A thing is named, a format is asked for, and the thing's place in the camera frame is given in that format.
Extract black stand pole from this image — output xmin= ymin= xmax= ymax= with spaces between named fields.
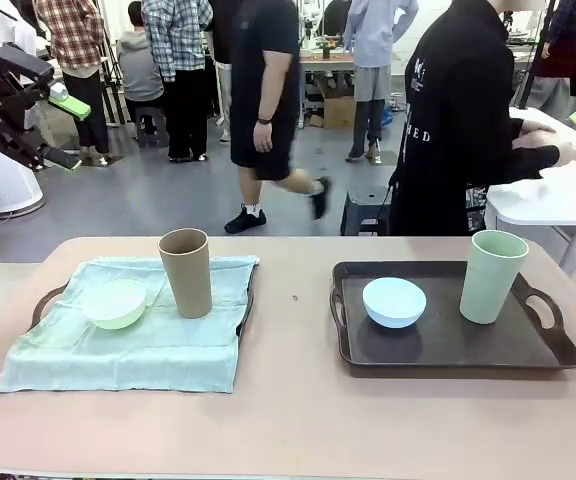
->
xmin=516 ymin=0 xmax=558 ymax=111

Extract dark brown serving tray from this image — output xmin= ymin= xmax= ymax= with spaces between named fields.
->
xmin=30 ymin=259 xmax=257 ymax=341
xmin=330 ymin=259 xmax=576 ymax=379

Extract black plastic stool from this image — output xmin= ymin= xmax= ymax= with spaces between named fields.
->
xmin=135 ymin=103 xmax=170 ymax=149
xmin=340 ymin=187 xmax=394 ymax=236

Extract white side table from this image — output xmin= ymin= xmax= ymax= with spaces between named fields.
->
xmin=485 ymin=106 xmax=576 ymax=276

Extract teal cloth mat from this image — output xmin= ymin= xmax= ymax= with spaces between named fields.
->
xmin=0 ymin=255 xmax=262 ymax=396

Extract person in maroon clothes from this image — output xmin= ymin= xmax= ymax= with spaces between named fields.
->
xmin=532 ymin=0 xmax=576 ymax=116

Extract beige top work table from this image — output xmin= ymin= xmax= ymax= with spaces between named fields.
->
xmin=297 ymin=48 xmax=404 ymax=130

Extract person in red plaid shirt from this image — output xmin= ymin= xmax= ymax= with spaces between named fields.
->
xmin=35 ymin=0 xmax=115 ymax=166

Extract pale blue bowl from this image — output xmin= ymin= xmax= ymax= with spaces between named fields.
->
xmin=361 ymin=277 xmax=428 ymax=329

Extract person in blue plaid shirt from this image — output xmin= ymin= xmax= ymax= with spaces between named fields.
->
xmin=141 ymin=0 xmax=215 ymax=164

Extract person's right forearm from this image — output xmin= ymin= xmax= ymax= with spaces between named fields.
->
xmin=510 ymin=143 xmax=564 ymax=182

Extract pale green tall cup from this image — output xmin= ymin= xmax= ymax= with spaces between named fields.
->
xmin=459 ymin=229 xmax=530 ymax=325

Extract person's right hand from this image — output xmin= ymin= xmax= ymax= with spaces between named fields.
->
xmin=555 ymin=142 xmax=576 ymax=169

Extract tan brown tall cup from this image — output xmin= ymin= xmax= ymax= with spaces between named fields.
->
xmin=157 ymin=227 xmax=214 ymax=320

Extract person in grey hoodie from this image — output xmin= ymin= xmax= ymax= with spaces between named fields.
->
xmin=116 ymin=0 xmax=165 ymax=104

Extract person's left hand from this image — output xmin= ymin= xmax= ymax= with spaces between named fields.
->
xmin=516 ymin=118 xmax=558 ymax=139

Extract person in white shirt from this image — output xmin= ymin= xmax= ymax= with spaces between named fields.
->
xmin=0 ymin=0 xmax=39 ymax=57

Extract person in black shirt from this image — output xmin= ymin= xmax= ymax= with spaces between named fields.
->
xmin=387 ymin=0 xmax=564 ymax=237

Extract pale green bowl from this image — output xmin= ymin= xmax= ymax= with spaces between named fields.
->
xmin=81 ymin=278 xmax=148 ymax=331

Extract person black top white trousers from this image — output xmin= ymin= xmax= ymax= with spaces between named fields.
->
xmin=202 ymin=0 xmax=235 ymax=145

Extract cardboard box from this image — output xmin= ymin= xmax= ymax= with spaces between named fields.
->
xmin=319 ymin=83 xmax=357 ymax=131

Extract walking person in black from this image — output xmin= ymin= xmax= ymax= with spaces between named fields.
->
xmin=222 ymin=0 xmax=333 ymax=235

